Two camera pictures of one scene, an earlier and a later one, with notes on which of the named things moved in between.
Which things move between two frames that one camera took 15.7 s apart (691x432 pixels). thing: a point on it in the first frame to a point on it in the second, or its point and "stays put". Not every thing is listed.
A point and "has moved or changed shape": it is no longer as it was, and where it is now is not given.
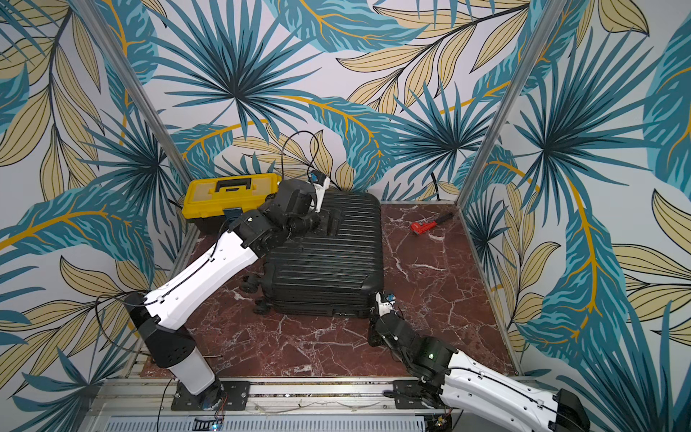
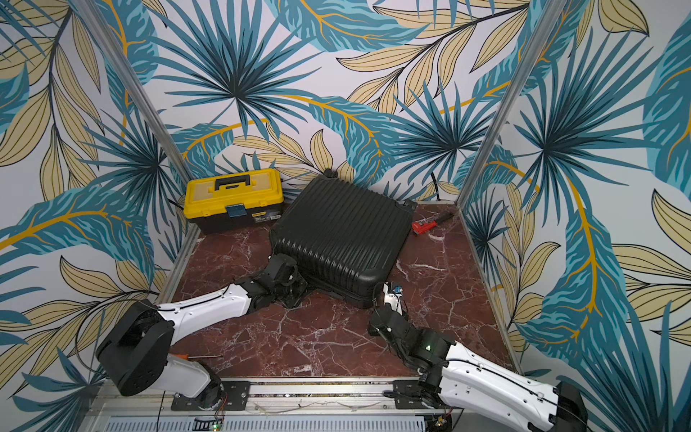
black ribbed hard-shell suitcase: (336, 271) has moved or changed shape
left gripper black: (325, 228) to (302, 283)
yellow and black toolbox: (214, 203) stays put
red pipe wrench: (418, 228) stays put
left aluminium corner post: (134, 86) stays put
